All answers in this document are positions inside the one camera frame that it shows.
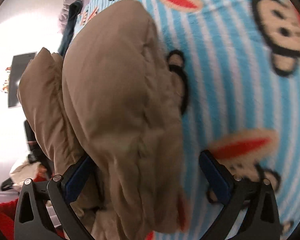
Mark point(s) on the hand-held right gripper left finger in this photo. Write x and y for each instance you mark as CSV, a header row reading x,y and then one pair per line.
x,y
77,180

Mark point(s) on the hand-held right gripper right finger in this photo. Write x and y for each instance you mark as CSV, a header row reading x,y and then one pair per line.
x,y
215,175

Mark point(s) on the red cloth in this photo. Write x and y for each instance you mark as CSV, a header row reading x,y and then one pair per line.
x,y
2,212

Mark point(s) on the person's left forearm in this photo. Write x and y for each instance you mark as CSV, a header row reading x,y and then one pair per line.
x,y
22,175

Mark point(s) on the dark teal garment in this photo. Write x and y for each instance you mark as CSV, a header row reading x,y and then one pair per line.
x,y
70,27

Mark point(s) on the colourful wall decoration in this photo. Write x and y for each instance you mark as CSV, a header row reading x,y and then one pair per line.
x,y
6,80

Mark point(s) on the tan puffer jacket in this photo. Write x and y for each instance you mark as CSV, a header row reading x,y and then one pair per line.
x,y
115,92

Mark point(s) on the blue striped monkey print blanket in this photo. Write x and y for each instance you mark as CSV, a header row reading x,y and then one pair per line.
x,y
227,92

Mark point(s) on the black wall screen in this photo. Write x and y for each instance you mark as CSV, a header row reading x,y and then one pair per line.
x,y
17,80

